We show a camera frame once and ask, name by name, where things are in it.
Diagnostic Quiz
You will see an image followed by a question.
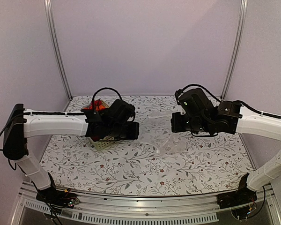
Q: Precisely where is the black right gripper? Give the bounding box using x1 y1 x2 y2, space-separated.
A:
170 112 211 133

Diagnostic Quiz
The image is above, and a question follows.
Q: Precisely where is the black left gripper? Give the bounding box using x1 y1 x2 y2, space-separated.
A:
108 122 140 141

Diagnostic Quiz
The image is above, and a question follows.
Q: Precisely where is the clear dotted zip top bag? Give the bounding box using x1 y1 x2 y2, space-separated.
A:
139 111 186 155

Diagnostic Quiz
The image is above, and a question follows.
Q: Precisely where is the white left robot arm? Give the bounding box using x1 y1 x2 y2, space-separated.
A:
2 99 140 203

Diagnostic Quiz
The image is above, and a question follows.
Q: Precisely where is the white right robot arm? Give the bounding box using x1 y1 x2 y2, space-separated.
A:
171 84 281 204

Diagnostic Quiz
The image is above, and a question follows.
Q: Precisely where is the beige perforated plastic basket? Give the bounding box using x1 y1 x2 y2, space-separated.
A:
81 100 118 151

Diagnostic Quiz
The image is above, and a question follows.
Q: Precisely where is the red strawberry bunch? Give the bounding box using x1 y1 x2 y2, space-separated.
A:
81 99 107 111

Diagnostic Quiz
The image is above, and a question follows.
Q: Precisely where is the floral patterned table mat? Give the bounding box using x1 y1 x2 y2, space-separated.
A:
40 96 253 196

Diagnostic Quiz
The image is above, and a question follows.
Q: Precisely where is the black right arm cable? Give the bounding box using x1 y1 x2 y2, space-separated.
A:
175 84 222 104

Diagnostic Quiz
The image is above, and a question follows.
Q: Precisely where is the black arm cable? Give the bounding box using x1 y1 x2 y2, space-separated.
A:
91 87 123 111
175 84 222 104

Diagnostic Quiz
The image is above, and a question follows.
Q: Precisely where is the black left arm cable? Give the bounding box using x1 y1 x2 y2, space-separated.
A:
91 87 123 111

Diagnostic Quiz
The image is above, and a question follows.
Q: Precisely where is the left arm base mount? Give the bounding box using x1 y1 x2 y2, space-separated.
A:
36 187 80 208

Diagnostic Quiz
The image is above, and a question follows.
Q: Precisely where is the right aluminium corner post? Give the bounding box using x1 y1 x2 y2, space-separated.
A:
221 0 248 100

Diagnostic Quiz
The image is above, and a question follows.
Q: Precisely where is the aluminium corner post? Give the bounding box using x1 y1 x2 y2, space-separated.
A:
44 0 73 100
221 0 248 100

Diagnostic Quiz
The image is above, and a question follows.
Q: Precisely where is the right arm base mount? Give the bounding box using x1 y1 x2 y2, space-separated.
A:
216 187 257 209

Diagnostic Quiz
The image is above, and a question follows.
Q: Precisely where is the aluminium front rail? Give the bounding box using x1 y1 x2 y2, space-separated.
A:
11 181 281 225

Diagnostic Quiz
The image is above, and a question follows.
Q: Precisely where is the left aluminium corner post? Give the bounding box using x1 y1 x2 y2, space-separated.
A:
44 0 73 100

